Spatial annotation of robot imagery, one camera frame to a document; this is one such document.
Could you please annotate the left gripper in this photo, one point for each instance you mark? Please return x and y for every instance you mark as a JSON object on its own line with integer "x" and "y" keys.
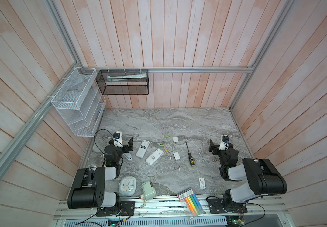
{"x": 126, "y": 150}

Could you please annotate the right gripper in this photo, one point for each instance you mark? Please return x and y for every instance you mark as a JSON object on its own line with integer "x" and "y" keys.
{"x": 216, "y": 148}

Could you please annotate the red white remote control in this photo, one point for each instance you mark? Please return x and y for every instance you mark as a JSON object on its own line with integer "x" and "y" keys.
{"x": 142, "y": 149}

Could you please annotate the black yellow screwdriver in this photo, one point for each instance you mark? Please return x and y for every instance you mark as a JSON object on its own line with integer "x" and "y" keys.
{"x": 191, "y": 159}

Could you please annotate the white air conditioner remote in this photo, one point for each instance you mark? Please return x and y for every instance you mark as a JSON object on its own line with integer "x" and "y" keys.
{"x": 154, "y": 156}

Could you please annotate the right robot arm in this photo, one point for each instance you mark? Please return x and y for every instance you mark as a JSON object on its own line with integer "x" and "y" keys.
{"x": 260, "y": 177}

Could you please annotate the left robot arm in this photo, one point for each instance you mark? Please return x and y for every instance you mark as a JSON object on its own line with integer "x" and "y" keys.
{"x": 88, "y": 188}

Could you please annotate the pale green alarm clock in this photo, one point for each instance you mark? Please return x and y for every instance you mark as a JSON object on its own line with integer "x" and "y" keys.
{"x": 127, "y": 186}

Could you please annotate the pack of coloured markers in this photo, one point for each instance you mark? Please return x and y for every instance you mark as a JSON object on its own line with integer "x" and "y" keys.
{"x": 190, "y": 203}

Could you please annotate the paper in black basket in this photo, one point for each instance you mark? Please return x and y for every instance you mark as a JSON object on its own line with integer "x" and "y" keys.
{"x": 128, "y": 78}

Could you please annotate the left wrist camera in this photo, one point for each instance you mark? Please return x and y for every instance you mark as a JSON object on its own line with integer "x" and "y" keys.
{"x": 117, "y": 139}

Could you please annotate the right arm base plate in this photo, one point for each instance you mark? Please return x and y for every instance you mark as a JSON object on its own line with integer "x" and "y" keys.
{"x": 219, "y": 206}

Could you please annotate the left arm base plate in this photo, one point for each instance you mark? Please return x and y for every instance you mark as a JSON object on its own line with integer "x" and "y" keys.
{"x": 123, "y": 208}

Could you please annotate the white wire mesh shelf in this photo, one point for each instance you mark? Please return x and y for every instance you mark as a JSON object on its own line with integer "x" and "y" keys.
{"x": 79, "y": 102}

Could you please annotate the black wire mesh basket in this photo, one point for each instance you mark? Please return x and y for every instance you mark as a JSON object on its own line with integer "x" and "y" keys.
{"x": 121, "y": 88}

